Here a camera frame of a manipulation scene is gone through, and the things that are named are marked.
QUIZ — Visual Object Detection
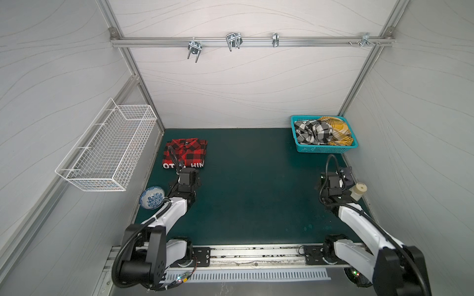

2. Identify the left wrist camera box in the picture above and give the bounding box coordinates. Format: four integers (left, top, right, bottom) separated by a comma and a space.
178, 168, 200, 186

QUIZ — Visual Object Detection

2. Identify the beige tape roll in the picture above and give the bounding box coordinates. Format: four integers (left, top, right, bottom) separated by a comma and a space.
350, 183, 368, 202

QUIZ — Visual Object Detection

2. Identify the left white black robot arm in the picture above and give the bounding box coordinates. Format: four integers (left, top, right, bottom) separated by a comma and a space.
111, 146, 201, 292

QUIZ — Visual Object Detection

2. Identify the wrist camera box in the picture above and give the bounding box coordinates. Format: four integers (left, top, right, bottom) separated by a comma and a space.
322, 173, 345, 196
178, 168, 200, 186

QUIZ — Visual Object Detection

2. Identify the metal u-bolt clamp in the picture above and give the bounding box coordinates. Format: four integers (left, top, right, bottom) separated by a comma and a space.
225, 32, 243, 52
187, 40, 202, 63

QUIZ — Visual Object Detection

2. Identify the grey black plaid shirt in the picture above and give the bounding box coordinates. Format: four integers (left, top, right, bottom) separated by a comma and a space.
293, 120, 333, 145

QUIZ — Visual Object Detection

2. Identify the teal plastic basket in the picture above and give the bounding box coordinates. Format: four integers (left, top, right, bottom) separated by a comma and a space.
291, 115, 358, 154

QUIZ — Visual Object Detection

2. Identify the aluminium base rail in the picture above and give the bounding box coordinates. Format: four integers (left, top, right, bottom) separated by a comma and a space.
103, 242, 371, 273

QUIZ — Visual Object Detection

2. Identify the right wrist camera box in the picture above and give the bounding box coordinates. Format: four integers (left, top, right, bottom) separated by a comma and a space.
322, 173, 345, 196

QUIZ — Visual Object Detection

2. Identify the red black plaid shirt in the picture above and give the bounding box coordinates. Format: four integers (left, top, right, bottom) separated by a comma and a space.
162, 138, 208, 169

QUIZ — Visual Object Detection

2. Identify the white slotted cable duct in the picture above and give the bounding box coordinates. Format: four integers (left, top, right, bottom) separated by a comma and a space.
187, 268, 331, 283

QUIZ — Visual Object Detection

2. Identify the metal hook bracket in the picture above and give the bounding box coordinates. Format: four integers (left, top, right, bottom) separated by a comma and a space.
348, 33, 381, 48

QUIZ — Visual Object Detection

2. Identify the yellow plaid shirt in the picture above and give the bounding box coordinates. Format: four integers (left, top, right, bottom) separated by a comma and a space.
318, 117, 354, 146

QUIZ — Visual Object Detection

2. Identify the dark grey plastic part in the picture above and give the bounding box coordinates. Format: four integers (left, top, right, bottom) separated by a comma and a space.
339, 166, 355, 187

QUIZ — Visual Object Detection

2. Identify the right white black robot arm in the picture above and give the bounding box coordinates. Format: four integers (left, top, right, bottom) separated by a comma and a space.
318, 165, 432, 296

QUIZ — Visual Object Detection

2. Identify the horizontal aluminium rail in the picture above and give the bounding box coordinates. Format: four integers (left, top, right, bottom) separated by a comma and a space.
111, 36, 396, 48

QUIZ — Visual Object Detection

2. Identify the white wire basket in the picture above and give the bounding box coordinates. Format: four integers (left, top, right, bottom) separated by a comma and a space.
55, 98, 157, 192

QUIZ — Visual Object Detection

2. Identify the small metal bracket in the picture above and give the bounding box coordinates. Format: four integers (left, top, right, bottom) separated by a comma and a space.
272, 33, 280, 48

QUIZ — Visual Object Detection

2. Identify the blue white ceramic bowl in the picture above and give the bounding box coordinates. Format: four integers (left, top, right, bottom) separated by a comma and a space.
139, 186, 165, 210

